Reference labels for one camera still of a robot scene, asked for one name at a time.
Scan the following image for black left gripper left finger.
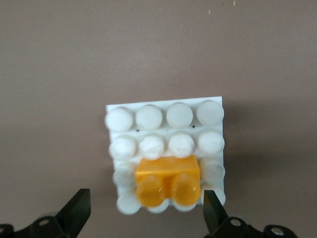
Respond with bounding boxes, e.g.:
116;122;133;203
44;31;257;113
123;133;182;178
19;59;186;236
0;188;91;238

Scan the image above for yellow two-stud block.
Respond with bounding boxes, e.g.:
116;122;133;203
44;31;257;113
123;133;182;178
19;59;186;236
134;155;201;208

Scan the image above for white studded base plate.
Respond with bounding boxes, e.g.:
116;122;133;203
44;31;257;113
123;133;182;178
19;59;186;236
104;96;226;215

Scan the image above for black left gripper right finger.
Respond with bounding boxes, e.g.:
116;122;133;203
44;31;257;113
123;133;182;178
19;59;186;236
203;189;298;238

